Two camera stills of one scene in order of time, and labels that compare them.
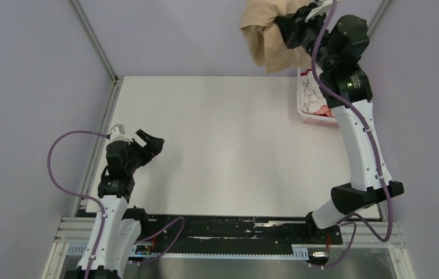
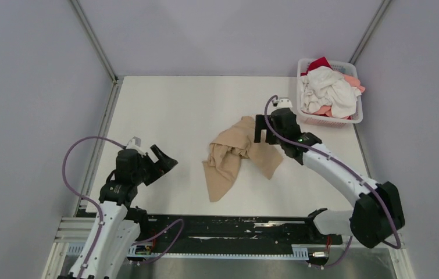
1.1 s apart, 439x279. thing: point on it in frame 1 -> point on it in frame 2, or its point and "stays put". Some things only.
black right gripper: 295,25 -> 260,124
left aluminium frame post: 95,40 stays put
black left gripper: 153,147 -> 163,165
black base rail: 176,232 stays put
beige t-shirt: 266,40 -> 226,150
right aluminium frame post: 378,17 stays put
